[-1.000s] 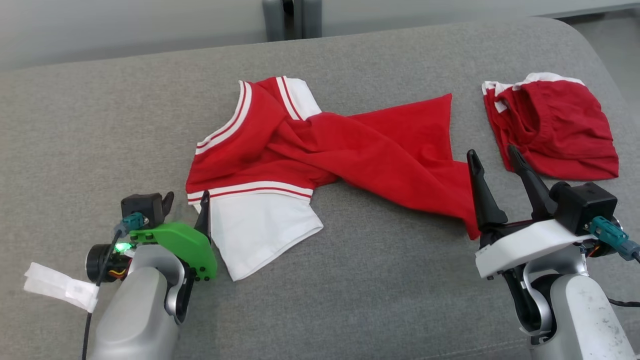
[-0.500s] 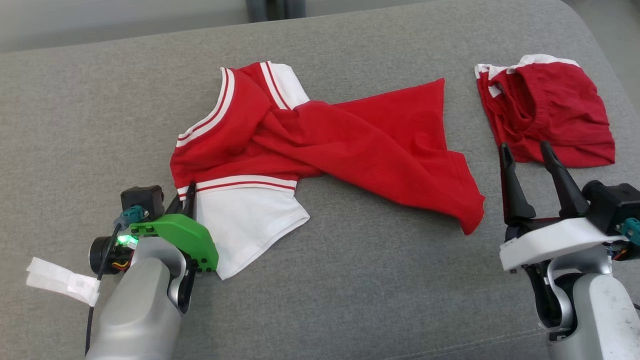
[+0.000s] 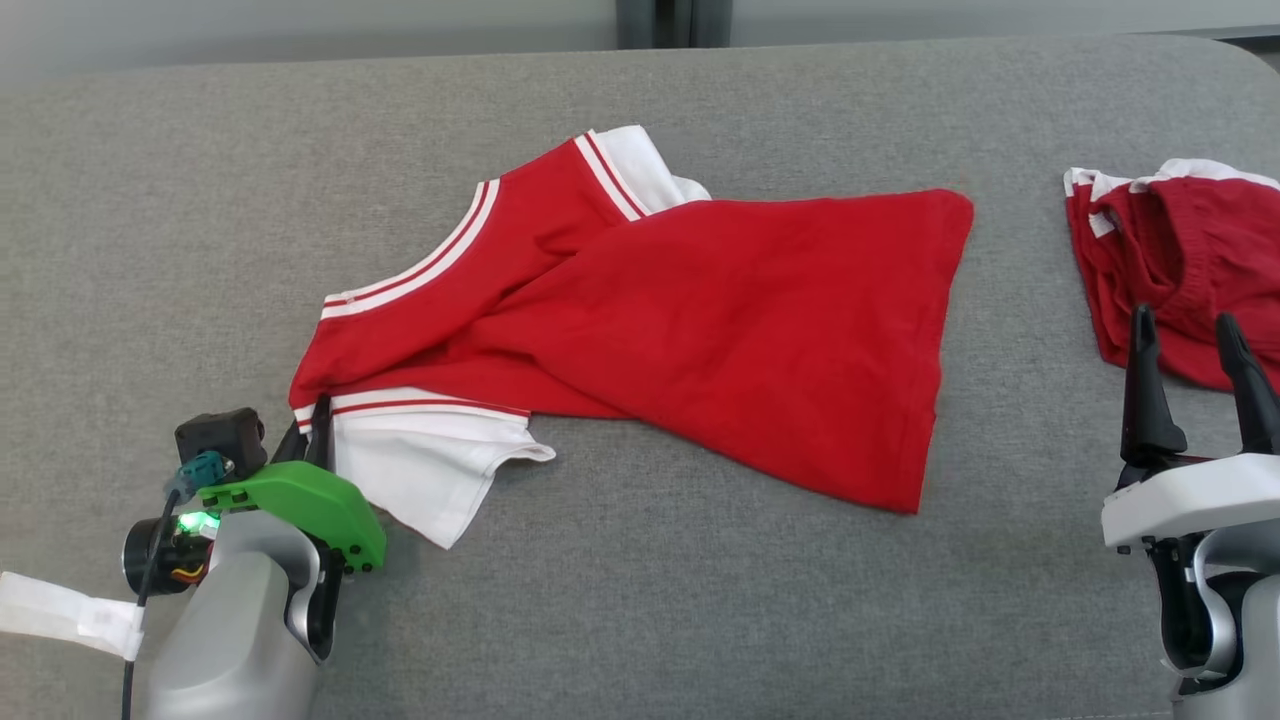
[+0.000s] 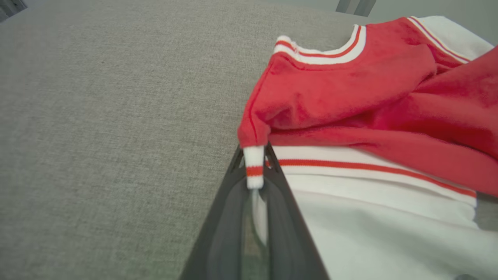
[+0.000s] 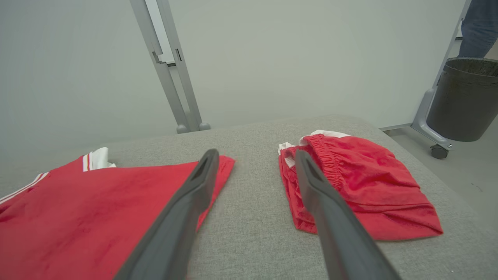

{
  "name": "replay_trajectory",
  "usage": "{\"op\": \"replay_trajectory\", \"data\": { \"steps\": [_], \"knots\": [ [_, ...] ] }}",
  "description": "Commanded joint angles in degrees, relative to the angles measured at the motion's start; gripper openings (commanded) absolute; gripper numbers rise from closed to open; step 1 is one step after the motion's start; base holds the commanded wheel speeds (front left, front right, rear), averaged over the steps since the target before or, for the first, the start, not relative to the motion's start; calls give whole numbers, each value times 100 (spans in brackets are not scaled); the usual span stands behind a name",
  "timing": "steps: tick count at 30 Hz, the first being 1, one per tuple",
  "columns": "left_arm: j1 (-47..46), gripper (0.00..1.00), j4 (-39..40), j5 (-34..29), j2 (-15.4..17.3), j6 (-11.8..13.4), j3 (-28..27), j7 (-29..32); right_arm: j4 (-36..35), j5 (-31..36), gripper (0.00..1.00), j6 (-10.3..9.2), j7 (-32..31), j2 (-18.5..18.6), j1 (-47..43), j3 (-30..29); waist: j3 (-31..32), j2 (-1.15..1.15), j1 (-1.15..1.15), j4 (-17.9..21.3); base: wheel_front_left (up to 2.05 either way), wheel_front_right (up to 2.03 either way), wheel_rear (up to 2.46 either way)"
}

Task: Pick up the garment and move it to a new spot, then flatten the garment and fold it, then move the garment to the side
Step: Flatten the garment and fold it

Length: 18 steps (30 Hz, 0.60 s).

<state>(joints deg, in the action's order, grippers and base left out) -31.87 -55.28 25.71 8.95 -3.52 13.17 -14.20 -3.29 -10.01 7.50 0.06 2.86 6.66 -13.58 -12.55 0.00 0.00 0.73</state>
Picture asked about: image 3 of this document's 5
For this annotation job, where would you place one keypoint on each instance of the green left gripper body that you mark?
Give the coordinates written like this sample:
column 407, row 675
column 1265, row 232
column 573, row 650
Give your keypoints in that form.
column 310, row 500

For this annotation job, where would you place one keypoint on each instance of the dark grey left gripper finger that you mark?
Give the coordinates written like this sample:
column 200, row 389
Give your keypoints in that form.
column 290, row 447
column 320, row 435

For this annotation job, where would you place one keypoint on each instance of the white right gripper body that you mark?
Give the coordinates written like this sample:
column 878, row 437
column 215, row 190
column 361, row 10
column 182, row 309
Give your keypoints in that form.
column 1190, row 500

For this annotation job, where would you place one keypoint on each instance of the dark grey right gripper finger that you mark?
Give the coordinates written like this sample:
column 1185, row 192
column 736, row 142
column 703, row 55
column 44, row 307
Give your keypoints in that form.
column 1148, row 400
column 1255, row 400

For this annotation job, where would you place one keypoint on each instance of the red shirt with white sleeves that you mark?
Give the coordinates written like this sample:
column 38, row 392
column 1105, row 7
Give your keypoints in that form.
column 750, row 330

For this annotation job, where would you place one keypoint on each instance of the red shorts with white trim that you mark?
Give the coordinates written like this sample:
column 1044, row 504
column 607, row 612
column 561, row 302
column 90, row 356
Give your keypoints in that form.
column 1170, row 260

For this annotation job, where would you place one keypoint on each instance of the white tape label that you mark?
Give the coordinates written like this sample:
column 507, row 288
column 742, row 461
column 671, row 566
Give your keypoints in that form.
column 60, row 610

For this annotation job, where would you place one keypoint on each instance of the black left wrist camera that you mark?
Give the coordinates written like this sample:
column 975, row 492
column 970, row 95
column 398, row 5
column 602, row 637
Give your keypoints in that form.
column 220, row 435

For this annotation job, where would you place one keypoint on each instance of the grey metal partition post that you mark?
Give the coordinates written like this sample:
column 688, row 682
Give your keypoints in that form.
column 712, row 22
column 635, row 22

